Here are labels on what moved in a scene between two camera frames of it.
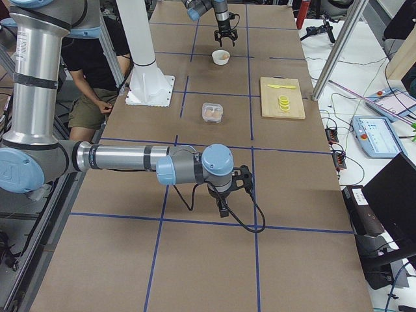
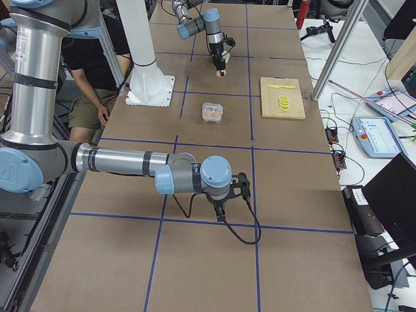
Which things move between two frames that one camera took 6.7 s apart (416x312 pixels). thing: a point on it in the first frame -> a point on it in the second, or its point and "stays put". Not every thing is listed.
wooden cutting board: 282,98 stays put
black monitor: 392,193 stays put
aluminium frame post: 339,50 stays put
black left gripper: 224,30 -> 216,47
